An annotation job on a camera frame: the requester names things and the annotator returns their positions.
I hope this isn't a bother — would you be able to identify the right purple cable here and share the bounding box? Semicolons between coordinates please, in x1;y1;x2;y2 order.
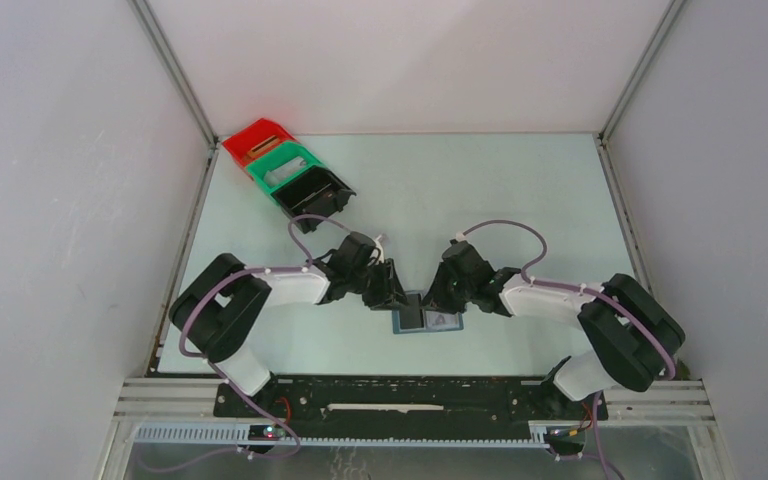
456;219;678;380

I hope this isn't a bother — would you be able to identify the white card in green bin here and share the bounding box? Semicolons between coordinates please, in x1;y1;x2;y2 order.
264;157;307;186

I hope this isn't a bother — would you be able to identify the black plastic bin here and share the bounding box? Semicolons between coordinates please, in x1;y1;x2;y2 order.
270;166;356;234

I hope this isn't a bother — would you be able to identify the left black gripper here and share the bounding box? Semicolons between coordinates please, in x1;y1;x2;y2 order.
348;259;411;312

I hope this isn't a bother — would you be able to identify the orange card in red bin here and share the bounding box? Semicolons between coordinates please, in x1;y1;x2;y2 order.
246;135;283;159

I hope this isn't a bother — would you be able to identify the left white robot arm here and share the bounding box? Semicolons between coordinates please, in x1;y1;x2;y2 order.
168;231;408;417

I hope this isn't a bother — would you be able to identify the green plastic bin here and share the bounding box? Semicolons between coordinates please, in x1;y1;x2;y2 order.
244;141;325;197

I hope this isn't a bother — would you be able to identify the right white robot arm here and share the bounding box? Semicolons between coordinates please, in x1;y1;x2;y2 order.
422;240;686;418

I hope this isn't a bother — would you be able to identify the blue card holder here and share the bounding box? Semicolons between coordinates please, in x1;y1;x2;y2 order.
391;291;464;335

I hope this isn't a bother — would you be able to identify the red plastic bin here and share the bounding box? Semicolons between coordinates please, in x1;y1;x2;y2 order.
222;118;296;169

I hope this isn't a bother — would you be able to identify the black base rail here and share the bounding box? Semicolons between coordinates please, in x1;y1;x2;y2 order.
118;372;717;452

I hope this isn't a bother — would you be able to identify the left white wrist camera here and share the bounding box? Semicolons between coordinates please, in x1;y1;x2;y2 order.
370;234;389;263

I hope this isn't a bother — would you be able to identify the purple cable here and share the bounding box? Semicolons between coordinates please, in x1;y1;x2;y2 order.
178;213;359;425
456;219;678;380

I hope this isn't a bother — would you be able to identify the white VIP credit card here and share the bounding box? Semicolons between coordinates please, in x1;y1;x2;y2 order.
425;311;463;331

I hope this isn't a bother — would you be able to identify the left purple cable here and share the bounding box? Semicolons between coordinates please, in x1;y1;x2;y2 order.
178;213;359;425

